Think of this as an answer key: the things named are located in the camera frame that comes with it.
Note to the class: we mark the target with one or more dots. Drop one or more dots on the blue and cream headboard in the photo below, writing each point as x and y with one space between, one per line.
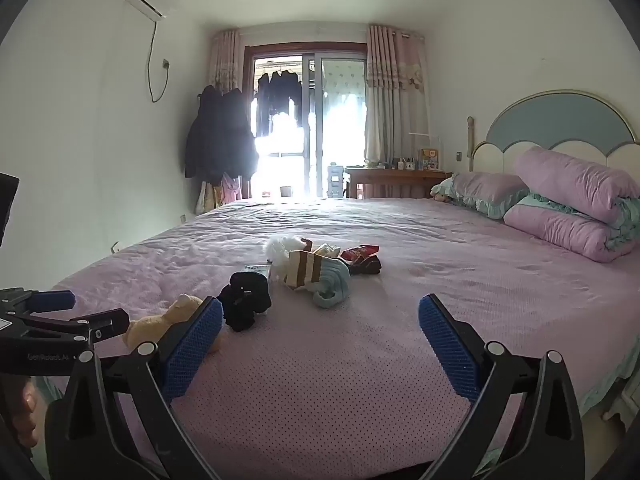
560 120

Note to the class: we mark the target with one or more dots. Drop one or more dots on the small dark pot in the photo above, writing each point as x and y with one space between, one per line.
285 191

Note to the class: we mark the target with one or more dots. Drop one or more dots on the plastic drawer unit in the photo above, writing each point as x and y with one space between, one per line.
336 180

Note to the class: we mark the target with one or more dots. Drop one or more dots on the pink teal pillows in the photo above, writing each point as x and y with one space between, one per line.
565 185

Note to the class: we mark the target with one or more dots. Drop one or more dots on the wooden desk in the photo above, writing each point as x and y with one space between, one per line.
400 176

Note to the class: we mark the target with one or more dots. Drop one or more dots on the black socks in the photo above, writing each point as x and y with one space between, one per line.
245 300

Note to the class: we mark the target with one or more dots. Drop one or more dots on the dark coats on rack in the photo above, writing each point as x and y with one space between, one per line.
217 135

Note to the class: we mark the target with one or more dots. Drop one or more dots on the pink and grey curtain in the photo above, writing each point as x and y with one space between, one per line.
395 95

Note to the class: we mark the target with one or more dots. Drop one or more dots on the beige cloth piece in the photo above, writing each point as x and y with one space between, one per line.
325 250

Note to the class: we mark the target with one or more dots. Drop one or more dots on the colourful hanging bags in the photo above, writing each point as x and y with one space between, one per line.
217 192

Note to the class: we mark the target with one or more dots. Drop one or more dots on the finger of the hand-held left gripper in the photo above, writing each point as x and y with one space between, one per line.
52 301
100 324

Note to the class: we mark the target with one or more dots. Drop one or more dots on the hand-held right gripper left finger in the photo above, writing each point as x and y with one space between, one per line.
192 345

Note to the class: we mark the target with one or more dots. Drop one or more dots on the bed with pink cover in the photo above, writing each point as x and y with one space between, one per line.
350 360

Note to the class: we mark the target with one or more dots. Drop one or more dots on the red snack wrapper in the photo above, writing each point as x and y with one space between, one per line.
361 251

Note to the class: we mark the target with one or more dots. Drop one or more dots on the yellow plush toy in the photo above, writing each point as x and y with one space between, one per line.
150 327

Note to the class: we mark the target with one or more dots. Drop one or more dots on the dark hanging clothes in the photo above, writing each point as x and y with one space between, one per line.
277 100

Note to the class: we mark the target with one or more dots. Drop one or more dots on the white fluffy fur piece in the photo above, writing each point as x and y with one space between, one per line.
281 250

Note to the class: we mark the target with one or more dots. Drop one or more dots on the dark maroon sock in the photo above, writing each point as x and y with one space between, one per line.
367 266

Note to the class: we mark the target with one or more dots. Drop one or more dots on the row of small desk items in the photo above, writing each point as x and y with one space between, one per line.
405 164

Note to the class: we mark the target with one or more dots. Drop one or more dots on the wooden bed post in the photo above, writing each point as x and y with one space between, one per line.
470 142

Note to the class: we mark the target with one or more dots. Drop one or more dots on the pink pillow with teal ruffle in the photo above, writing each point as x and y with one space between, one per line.
487 190

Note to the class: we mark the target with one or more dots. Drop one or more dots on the person's left hand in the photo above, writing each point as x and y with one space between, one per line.
22 407

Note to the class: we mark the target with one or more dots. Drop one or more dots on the brown white striped sock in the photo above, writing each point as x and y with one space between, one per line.
305 267

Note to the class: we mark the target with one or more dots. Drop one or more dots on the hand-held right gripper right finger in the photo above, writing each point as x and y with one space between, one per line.
445 350

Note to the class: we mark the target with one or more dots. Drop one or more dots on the colourful box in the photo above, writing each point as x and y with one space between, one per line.
429 159

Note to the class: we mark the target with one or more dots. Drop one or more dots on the small plush doll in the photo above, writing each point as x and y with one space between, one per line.
441 192

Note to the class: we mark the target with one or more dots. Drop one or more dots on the sliding glass door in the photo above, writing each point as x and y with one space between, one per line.
340 110

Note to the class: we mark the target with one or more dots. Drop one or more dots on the white desk lamp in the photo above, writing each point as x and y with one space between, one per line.
425 135

